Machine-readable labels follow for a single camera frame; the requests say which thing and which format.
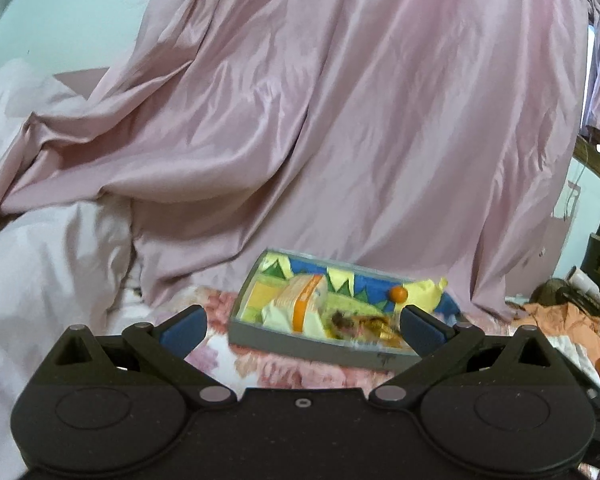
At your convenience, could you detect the small orange tangerine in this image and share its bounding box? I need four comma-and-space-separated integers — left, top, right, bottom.
388, 285, 408, 304

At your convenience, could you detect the floral bed sheet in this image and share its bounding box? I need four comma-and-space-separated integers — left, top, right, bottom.
144, 284, 527, 396

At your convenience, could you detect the white pink duvet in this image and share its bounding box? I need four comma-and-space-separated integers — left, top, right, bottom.
0, 60, 155, 479

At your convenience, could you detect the grey cardboard tray box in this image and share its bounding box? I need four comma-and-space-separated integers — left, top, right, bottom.
227, 247, 464, 373

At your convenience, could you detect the orange cloth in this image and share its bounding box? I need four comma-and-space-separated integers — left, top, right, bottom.
509, 304, 600, 388

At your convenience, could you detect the pink satin curtain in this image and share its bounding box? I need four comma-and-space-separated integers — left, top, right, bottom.
0, 0, 588, 318

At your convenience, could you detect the gold candy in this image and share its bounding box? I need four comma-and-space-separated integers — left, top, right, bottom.
353, 315, 406, 349

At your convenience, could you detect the dark wrapped candy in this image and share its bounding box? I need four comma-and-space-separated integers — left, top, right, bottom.
329, 311, 365, 339

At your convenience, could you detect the orange white snack packet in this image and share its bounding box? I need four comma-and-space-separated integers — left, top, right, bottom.
261, 274, 328, 340

